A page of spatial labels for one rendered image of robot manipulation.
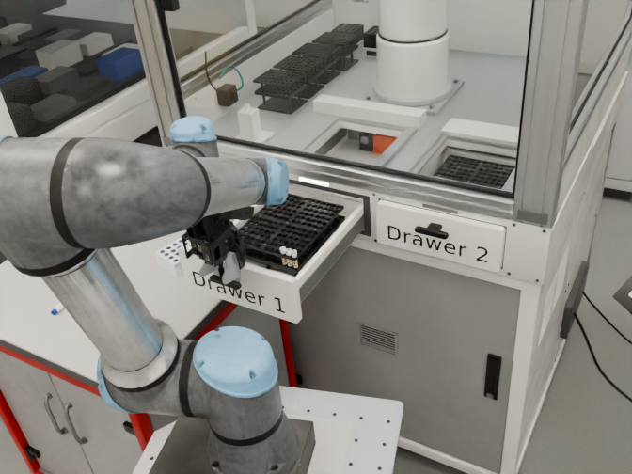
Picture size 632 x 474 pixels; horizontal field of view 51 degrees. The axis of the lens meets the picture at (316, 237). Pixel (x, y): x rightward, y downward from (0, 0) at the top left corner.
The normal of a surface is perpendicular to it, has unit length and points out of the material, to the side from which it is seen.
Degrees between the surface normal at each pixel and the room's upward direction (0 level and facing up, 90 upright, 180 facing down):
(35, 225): 92
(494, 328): 90
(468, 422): 90
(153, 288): 0
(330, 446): 0
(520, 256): 90
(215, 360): 7
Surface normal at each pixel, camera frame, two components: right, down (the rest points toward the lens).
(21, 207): -0.19, 0.28
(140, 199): 0.58, 0.16
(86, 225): 0.05, 0.60
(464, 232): -0.49, 0.53
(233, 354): 0.04, -0.83
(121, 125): 0.87, 0.22
